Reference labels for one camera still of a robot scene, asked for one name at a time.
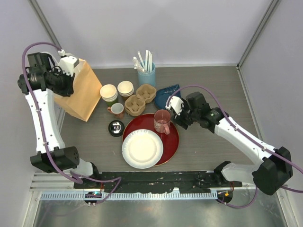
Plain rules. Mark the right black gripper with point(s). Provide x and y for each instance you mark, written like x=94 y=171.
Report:
x=179 y=119

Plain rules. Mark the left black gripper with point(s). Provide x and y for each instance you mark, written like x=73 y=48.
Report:
x=69 y=90

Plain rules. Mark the brown paper bag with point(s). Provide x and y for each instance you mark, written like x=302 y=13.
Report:
x=86 y=87

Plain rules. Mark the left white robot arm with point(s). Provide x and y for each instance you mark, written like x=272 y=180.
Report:
x=43 y=80

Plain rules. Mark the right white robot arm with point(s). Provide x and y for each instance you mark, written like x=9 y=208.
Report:
x=270 y=168

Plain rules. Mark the pink glass mug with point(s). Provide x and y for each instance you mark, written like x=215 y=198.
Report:
x=162 y=121

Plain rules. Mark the red round tray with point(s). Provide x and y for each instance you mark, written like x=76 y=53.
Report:
x=170 y=141

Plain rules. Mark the blue plastic dish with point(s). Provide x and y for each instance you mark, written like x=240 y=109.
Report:
x=163 y=94

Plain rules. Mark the back cardboard cup carrier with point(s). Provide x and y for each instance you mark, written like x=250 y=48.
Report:
x=147 y=92

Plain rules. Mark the cardboard cup carrier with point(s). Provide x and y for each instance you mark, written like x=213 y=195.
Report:
x=135 y=105
x=147 y=92

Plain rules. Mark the green paper cup stack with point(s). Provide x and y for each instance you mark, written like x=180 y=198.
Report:
x=109 y=94

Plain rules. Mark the front cardboard cup carrier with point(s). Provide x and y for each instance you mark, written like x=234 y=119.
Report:
x=135 y=105

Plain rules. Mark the white paper plate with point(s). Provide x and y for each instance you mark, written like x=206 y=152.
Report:
x=142 y=149

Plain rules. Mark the blue straw holder cup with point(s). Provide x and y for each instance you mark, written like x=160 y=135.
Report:
x=147 y=78

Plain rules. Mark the brown paper cup stack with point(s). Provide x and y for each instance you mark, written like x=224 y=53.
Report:
x=125 y=89

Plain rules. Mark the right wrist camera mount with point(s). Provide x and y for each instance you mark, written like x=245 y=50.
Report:
x=174 y=103

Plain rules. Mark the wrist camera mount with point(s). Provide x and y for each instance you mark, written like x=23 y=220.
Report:
x=174 y=103
x=67 y=62

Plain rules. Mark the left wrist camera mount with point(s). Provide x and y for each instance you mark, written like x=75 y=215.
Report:
x=67 y=62

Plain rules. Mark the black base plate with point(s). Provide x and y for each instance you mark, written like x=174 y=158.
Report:
x=161 y=182

